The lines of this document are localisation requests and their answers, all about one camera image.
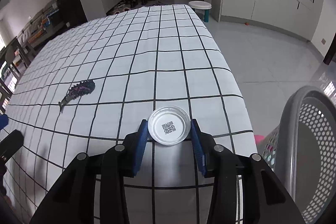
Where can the clear round plastic lid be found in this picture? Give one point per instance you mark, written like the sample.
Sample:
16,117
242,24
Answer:
169,125

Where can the red crumpled plastic bag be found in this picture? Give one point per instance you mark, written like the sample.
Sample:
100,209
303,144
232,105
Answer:
266,147

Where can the white stool with teal legs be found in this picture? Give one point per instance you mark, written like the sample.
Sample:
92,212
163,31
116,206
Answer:
201,5

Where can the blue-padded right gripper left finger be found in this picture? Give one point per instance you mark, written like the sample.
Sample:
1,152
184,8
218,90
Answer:
122,160

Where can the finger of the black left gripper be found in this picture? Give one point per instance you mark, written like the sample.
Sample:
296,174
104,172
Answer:
10,145

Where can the grey perforated laundry basket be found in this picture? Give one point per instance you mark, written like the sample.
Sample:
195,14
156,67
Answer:
305,153

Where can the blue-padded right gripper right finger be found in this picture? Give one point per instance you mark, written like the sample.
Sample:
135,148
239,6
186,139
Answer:
217,162

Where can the dark purple fish toy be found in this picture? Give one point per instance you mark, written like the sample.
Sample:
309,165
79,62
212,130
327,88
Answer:
82,88

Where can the white black-grid tablecloth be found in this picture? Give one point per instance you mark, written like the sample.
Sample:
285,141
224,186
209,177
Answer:
140,60

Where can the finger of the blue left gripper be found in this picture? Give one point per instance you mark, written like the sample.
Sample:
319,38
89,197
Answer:
4,121

